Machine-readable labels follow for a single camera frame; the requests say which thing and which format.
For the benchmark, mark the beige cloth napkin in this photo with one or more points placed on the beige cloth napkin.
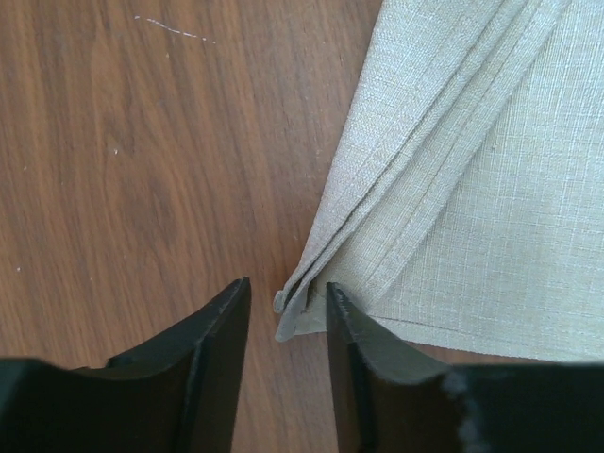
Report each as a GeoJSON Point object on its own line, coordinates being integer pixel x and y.
{"type": "Point", "coordinates": [464, 204]}

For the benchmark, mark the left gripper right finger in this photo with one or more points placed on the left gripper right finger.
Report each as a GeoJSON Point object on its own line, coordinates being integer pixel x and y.
{"type": "Point", "coordinates": [390, 397]}

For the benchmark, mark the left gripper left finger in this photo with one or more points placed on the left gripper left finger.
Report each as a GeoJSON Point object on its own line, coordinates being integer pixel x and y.
{"type": "Point", "coordinates": [176, 392]}

